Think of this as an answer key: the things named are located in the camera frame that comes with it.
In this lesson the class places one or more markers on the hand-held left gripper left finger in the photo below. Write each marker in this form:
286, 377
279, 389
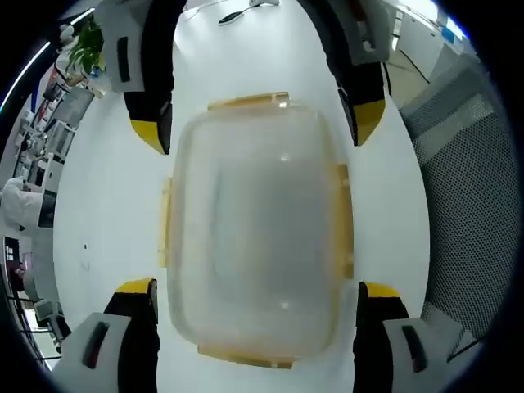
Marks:
131, 327

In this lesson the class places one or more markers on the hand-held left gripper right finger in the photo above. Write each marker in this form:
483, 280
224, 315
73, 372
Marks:
376, 327

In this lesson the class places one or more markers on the clear container with yellow buckles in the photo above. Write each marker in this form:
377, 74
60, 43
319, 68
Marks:
254, 229

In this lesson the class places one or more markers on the green potted plant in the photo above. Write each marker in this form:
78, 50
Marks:
86, 51

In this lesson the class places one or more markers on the black and white small device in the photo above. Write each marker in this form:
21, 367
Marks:
234, 17

